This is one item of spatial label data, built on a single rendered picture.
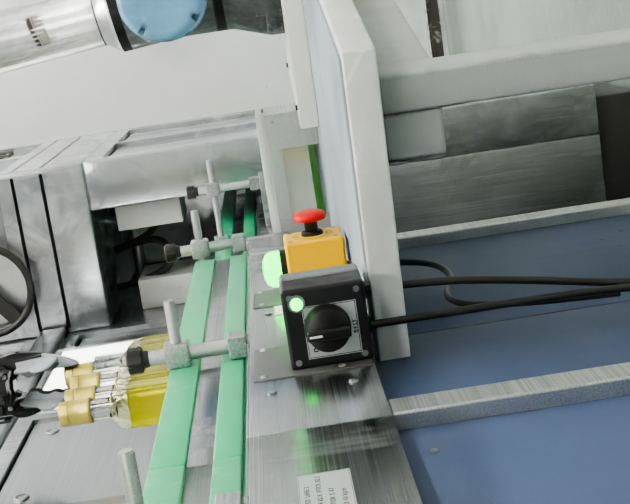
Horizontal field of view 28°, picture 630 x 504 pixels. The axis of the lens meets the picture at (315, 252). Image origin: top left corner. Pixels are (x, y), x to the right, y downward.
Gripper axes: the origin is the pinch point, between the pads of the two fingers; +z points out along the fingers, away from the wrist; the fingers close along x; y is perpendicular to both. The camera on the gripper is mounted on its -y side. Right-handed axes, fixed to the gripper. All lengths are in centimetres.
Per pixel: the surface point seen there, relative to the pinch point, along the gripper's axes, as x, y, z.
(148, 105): 11, -368, -17
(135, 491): 19, 98, 22
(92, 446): -13.0, -4.7, 0.0
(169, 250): 15.4, -7.6, 16.6
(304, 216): 25, 36, 37
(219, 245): 15.0, -7.8, 24.2
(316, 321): 21, 69, 36
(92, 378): 1.2, 7.0, 4.0
